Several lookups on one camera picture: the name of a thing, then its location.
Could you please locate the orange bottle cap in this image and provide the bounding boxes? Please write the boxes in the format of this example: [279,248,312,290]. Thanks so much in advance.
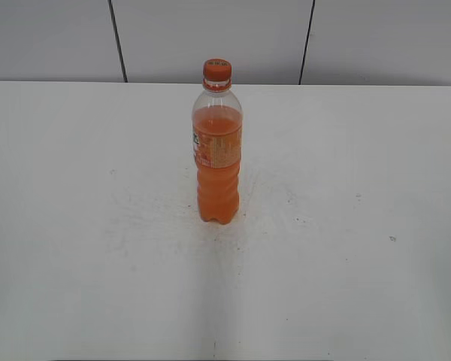
[203,59,232,82]

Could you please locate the orange drink plastic bottle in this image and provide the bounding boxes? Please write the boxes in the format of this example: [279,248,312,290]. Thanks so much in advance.
[192,79,243,224]

